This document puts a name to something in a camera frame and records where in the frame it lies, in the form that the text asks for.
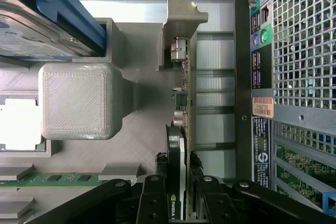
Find green RAM stick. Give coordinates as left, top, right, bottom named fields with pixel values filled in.
left=0, top=172, right=132, bottom=188

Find green motherboard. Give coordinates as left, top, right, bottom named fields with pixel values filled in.
left=274, top=129, right=326, bottom=209

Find grey printed parts rack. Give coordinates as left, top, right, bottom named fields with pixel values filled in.
left=0, top=0, right=210, bottom=224

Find open dark PC case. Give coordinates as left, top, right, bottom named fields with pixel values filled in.
left=233, top=0, right=336, bottom=224

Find silver CPU chip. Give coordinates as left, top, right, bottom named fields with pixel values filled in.
left=0, top=97, right=40, bottom=152

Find hard disk with blue bracket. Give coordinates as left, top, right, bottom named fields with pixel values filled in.
left=0, top=0, right=108, bottom=64

